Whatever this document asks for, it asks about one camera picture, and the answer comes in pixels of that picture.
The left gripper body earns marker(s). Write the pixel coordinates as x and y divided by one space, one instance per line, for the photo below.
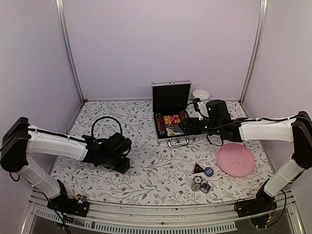
111 164

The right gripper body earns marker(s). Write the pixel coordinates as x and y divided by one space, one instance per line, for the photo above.
197 129

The aluminium poker case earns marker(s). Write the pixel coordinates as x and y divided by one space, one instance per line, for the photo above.
169 98

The grey chip stack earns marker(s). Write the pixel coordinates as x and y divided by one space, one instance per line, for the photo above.
196 183

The purple chip stack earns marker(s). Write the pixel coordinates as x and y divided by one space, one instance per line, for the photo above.
205 187

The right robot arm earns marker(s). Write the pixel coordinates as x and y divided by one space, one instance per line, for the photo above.
295 129

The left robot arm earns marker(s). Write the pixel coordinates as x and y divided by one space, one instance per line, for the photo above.
23 139

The orange chip row right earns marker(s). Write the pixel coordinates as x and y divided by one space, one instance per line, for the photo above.
182 115

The orange chip row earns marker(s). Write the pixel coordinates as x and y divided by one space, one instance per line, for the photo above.
182 115
160 124

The playing card deck red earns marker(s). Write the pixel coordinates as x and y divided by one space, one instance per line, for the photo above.
171 119

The blue booklet card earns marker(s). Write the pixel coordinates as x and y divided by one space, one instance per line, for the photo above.
174 131

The orange chip row left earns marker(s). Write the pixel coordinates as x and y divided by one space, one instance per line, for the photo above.
160 124

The white bowl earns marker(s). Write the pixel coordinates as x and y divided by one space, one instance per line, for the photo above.
201 94

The floral table mat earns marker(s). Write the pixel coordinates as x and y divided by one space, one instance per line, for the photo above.
159 175

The triangular all-in button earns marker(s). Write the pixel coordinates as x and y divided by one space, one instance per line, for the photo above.
197 169

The blue small blind button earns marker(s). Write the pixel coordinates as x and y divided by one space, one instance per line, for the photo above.
209 172

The pink plate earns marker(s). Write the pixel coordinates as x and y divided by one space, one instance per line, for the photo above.
236 160

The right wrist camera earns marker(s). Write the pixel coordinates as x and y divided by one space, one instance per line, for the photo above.
200 107

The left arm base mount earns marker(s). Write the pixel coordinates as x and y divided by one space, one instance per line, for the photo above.
78 205

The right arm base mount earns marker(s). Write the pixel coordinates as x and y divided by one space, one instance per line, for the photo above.
260 204

